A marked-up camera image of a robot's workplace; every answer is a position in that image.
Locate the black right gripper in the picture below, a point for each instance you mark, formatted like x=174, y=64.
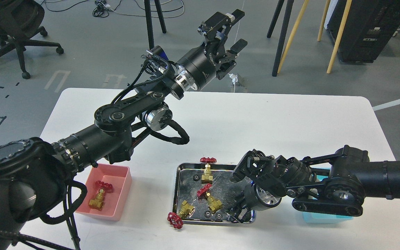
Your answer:
x=270, y=178

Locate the brass valve over tray edge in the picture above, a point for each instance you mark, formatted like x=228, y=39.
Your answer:
x=176, y=219

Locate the brass valve at tray top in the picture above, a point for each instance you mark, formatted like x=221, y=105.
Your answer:
x=207, y=177

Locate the white power adapter with cable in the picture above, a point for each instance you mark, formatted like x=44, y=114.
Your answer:
x=234, y=76

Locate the shiny metal tray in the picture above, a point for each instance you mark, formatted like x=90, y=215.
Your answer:
x=222, y=188

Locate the brass valve tray centre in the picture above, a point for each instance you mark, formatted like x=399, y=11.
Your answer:
x=214, y=204

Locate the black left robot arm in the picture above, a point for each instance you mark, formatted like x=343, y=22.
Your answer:
x=37, y=177

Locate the small black gear bottom right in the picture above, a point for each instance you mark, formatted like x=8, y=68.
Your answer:
x=219, y=218

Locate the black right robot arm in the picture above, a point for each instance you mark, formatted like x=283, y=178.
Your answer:
x=334, y=184

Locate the blue plastic box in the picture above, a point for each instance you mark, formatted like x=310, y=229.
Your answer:
x=318, y=218

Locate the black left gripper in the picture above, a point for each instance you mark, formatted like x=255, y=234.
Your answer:
x=201, y=65

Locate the black tripod legs left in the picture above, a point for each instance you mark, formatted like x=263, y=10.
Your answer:
x=148, y=17

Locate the small black gear top left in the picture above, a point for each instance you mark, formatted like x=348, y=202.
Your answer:
x=196, y=177

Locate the pink plastic box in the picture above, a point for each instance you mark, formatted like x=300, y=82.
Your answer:
x=120, y=178

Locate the black office chair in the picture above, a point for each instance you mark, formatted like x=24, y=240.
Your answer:
x=20, y=20

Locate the black tripod legs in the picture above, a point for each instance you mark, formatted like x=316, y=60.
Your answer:
x=148, y=17
x=283, y=33

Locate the black tripod legs right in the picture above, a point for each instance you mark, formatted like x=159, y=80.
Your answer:
x=283, y=33

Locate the brass valve red handle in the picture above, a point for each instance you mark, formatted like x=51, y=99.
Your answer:
x=98, y=201

